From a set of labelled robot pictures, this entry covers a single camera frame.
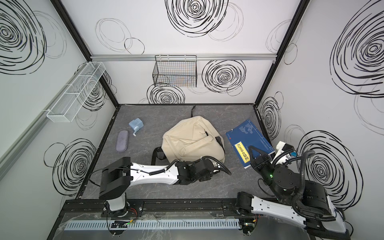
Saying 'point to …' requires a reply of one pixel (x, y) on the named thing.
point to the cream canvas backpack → (189, 139)
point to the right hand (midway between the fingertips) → (245, 152)
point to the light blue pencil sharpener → (136, 124)
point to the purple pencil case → (122, 141)
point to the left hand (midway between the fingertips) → (210, 166)
